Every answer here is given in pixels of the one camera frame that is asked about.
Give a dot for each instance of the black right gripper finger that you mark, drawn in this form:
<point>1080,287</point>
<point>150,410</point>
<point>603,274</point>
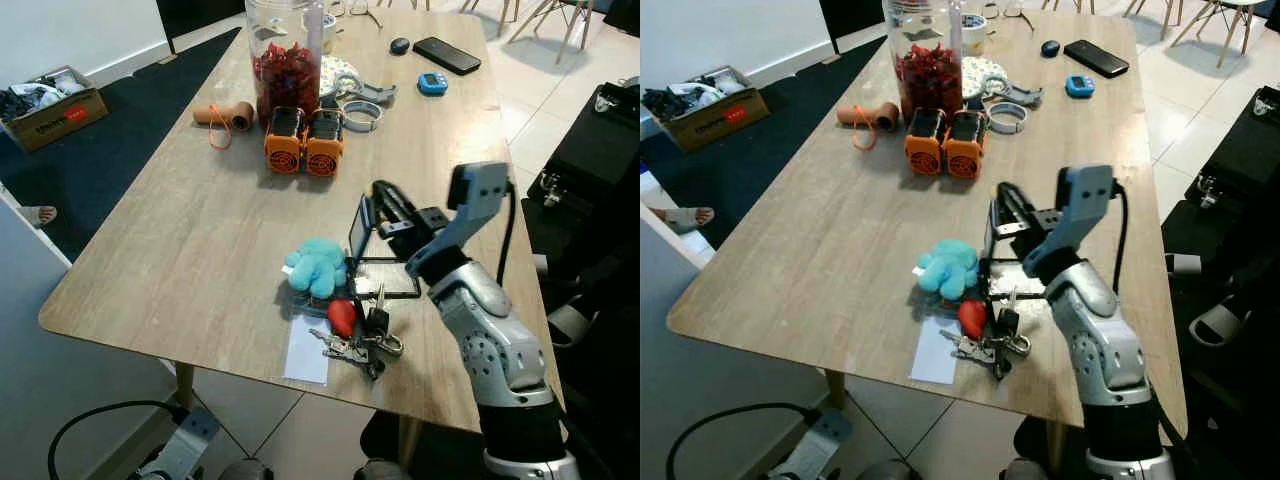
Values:
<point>395,200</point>
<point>388,246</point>
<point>1018,202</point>
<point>1008,250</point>

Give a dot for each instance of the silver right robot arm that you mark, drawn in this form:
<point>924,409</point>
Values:
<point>1105,350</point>
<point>495,340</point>

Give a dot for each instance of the black car key fob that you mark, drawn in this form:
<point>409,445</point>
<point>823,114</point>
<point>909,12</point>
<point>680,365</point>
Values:
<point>378,320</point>
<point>1008,320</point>

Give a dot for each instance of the red key fob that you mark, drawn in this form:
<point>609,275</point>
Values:
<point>342,318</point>
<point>972,320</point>

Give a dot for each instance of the silver key bunch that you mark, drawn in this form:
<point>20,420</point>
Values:
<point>350,350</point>
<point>985,352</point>

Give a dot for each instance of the grey plastic clamp tool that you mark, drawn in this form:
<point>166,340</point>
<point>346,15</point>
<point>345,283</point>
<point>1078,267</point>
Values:
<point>1022,96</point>
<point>375,94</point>

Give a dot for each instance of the grey slide sandal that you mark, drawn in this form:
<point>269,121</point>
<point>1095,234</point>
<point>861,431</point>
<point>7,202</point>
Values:
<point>567,327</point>
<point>539,264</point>
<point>1218,325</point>
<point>1182,264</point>

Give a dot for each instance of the blue digital timer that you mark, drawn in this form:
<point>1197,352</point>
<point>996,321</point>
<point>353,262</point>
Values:
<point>432,84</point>
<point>1080,86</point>

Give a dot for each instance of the white patterned plate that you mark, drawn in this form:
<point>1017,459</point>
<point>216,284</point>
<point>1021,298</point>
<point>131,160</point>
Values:
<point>335,75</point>
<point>980,76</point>

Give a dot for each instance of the white card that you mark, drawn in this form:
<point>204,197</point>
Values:
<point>932,362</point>
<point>305,360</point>

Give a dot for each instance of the black smartphone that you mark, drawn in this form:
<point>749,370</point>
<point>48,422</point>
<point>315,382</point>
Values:
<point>447,56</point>
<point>1096,58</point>

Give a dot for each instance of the small dark oval object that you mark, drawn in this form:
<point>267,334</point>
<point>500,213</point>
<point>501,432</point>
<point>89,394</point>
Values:
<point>1050,48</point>
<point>400,46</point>

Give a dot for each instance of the clear jar with red lid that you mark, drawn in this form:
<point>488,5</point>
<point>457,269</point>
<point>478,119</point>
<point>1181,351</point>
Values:
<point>285,70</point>
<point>925,72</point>

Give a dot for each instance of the white cup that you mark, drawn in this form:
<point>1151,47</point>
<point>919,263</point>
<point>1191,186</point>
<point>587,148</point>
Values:
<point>326,35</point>
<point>972,35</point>

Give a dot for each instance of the brown cardboard tube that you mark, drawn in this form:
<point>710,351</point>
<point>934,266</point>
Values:
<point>220,115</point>
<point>866,117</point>

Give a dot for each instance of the black hard case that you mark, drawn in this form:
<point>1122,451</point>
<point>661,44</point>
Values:
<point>1240,150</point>
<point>595,150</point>

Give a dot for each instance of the wooden table leg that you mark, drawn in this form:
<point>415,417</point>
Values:
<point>408,440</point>
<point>836,390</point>
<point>185,385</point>
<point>1055,445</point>

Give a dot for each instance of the white chair with wooden legs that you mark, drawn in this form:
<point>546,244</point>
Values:
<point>1145,7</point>
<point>573,30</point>
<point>1245,3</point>
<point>480,5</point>

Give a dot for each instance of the grey robot right leg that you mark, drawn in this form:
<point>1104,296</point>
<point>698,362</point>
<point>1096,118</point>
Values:
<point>378,471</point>
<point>1022,471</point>

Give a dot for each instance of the grey robot leg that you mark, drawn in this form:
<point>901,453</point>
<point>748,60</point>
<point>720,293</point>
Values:
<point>378,471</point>
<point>1022,471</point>
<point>245,471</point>

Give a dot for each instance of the dark blue carpet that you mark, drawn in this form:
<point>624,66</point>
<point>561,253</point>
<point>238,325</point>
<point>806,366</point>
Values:
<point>790,160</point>
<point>120,160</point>

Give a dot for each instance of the bare foot in sandal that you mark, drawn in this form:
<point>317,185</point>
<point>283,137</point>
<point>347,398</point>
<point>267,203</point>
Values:
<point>38,216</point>
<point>685,217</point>

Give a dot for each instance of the grey robot left leg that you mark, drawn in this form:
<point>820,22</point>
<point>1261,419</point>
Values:
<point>245,471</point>

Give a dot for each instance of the white partition board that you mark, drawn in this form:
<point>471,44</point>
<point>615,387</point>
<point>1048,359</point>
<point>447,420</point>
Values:
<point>720,350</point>
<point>60,340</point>

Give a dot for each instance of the brown cardboard box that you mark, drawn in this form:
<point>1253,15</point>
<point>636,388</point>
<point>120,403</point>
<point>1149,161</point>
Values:
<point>715,120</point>
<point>60,120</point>

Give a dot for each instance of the thin frame eyeglasses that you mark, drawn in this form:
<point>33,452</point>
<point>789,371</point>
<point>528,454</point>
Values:
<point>1022,17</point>
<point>372,15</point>

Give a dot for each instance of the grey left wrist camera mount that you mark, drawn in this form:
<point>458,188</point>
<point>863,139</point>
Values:
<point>825,440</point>
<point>188,440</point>

